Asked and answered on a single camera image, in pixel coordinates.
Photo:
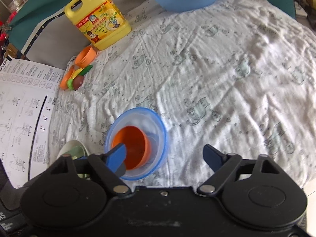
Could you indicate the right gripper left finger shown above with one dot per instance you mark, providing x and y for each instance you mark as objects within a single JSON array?
[{"x": 108, "y": 168}]

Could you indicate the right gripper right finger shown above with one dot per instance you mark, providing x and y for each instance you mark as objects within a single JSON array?
[{"x": 224, "y": 167}]

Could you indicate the dark orange small bowl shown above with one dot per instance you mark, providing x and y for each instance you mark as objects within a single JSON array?
[{"x": 138, "y": 146}]

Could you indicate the transparent blue bowl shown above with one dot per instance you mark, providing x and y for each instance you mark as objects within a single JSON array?
[{"x": 150, "y": 122}]

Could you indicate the green square plate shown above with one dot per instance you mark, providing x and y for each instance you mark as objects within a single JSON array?
[{"x": 77, "y": 152}]

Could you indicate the white patterned cloth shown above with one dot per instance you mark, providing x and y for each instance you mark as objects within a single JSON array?
[{"x": 238, "y": 75}]

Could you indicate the maroon toy fruit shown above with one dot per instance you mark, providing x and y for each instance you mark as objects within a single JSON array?
[{"x": 77, "y": 82}]

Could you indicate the green toy vegetable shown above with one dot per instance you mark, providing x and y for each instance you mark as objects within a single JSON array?
[{"x": 70, "y": 84}]

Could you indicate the dark green toy cucumber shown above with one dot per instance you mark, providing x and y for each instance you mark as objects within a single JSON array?
[{"x": 86, "y": 70}]

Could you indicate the yellow toy banana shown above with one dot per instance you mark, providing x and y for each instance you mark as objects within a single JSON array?
[{"x": 76, "y": 73}]

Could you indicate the white instruction sheet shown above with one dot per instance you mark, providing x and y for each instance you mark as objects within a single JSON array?
[{"x": 29, "y": 92}]

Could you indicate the orange round container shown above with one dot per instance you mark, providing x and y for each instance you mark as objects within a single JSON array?
[{"x": 85, "y": 57}]

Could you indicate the yellow detergent bottle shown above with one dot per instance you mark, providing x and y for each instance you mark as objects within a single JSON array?
[{"x": 100, "y": 21}]

